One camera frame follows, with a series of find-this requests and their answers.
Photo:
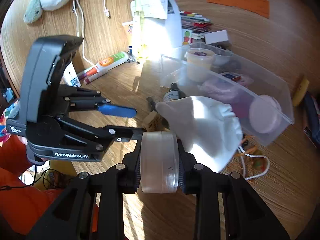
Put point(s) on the dark green spray bottle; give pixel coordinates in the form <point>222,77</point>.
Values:
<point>174,93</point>

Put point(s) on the slim pink white tube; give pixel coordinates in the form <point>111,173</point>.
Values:
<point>93,77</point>

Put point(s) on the blue fabric pouch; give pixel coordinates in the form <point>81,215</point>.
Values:
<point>311,118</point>

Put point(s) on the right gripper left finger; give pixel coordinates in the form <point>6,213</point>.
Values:
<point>91,207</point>

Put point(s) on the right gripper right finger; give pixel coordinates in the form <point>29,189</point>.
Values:
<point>247,216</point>

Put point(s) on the fruit sticker sheet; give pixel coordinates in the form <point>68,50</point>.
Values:
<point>186,36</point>

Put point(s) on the beige wooden block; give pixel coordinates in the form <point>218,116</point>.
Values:
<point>153,122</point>

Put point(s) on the white paper stand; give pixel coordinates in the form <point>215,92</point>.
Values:
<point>162,25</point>

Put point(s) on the cream lidded tub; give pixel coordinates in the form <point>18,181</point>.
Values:
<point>202,59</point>

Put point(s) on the yellow small bottle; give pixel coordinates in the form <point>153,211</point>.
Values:
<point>300,91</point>

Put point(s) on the yellow green tall bottle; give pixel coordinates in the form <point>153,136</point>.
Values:
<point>138,39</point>

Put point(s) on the orange paper note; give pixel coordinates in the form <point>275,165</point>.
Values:
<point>260,7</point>

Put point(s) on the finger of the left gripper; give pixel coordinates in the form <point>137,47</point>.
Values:
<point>115,109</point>
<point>110,131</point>

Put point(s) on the white cloth pouch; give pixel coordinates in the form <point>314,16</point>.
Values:
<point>208,129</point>

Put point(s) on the white rectangular eraser box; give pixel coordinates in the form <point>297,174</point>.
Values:
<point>217,37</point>

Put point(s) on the clear plastic storage bin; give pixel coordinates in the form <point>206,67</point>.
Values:
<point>256,79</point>

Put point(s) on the small pink round jar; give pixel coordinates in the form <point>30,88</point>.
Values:
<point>264,114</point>

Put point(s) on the green orange white tube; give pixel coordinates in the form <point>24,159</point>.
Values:
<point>105,65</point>

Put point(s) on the white blue small box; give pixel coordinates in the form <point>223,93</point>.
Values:
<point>70,77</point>

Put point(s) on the stack of booklets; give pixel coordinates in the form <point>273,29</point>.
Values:
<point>197,23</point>

